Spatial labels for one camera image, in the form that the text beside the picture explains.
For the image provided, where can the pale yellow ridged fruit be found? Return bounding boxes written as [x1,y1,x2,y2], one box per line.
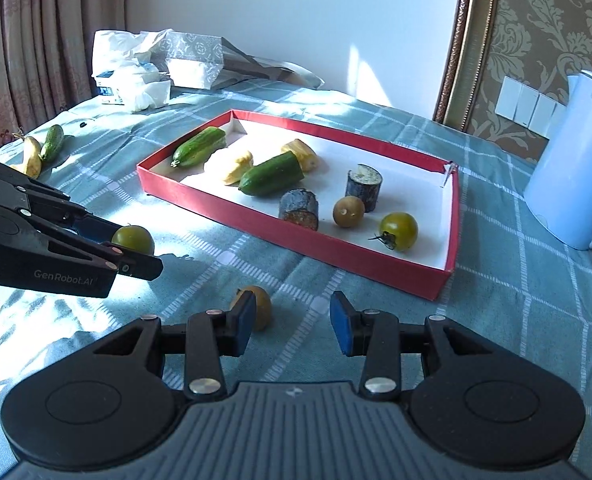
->
[223,151,253,185]

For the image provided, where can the small cucumber on cloth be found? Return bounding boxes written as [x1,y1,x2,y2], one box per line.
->
[40,125,65,164]

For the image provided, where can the white tissue pack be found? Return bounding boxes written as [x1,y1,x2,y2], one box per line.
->
[92,30,171,113]

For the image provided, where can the gold ornate wall frame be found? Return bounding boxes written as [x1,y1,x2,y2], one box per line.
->
[433,0,592,160]

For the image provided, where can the cut green cucumber half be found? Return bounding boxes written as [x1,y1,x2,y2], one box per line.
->
[238,152,305,196]

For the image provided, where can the green tomato with stem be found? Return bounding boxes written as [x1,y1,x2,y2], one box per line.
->
[371,211,418,252]

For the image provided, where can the orange yellow ridged fruit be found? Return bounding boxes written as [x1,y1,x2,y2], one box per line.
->
[281,139,319,172]

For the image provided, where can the teal checked tablecloth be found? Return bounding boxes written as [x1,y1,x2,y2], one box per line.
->
[0,80,592,478]

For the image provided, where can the silver patterned gift bag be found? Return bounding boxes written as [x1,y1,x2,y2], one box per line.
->
[158,29,324,90]

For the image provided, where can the blue electric kettle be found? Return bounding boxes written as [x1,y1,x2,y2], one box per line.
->
[524,70,592,250]

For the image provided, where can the brown kiwi fruit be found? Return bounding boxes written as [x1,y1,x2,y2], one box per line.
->
[333,195,365,229]
[231,285,272,332]

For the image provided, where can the dark sugarcane piece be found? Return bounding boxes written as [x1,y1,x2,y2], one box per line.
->
[279,188,319,231]
[345,164,383,212]

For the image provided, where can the whole green cucumber piece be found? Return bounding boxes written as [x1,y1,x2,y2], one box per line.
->
[170,127,226,168]

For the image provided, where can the yellow banana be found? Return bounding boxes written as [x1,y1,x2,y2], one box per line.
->
[11,136,42,179]

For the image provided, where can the white wall switch panel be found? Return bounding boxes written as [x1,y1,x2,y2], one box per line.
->
[495,76,566,140]

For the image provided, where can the red cardboard box tray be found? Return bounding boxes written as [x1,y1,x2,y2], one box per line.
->
[136,110,460,300]

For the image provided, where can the pink patterned curtain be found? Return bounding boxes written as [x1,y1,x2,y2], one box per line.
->
[0,0,126,146]

